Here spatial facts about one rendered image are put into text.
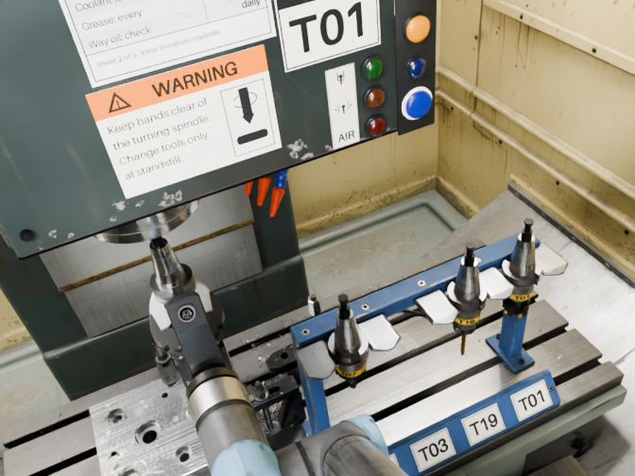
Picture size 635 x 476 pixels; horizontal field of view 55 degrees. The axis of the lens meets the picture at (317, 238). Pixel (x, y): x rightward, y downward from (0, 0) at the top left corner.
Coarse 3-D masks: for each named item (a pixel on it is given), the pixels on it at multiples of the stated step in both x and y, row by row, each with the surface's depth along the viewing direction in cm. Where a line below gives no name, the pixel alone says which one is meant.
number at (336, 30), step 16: (336, 0) 53; (352, 0) 53; (368, 0) 54; (320, 16) 53; (336, 16) 54; (352, 16) 54; (368, 16) 55; (320, 32) 54; (336, 32) 55; (352, 32) 55; (368, 32) 56; (320, 48) 55; (336, 48) 56
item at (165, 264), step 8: (152, 248) 84; (160, 248) 84; (168, 248) 85; (152, 256) 85; (160, 256) 84; (168, 256) 85; (176, 256) 87; (160, 264) 85; (168, 264) 86; (176, 264) 87; (160, 272) 86; (168, 272) 86; (176, 272) 87; (184, 272) 89; (160, 280) 87; (168, 280) 87; (176, 280) 87
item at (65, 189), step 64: (0, 0) 43; (384, 0) 55; (0, 64) 45; (64, 64) 47; (320, 64) 56; (0, 128) 48; (64, 128) 50; (320, 128) 60; (0, 192) 50; (64, 192) 53; (192, 192) 58
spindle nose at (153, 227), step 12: (192, 204) 77; (156, 216) 73; (168, 216) 74; (180, 216) 76; (120, 228) 72; (132, 228) 73; (144, 228) 73; (156, 228) 74; (168, 228) 75; (108, 240) 75; (120, 240) 74; (132, 240) 74; (144, 240) 74
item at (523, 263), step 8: (520, 240) 98; (520, 248) 98; (528, 248) 98; (512, 256) 101; (520, 256) 99; (528, 256) 99; (512, 264) 101; (520, 264) 100; (528, 264) 100; (512, 272) 102; (520, 272) 101; (528, 272) 101
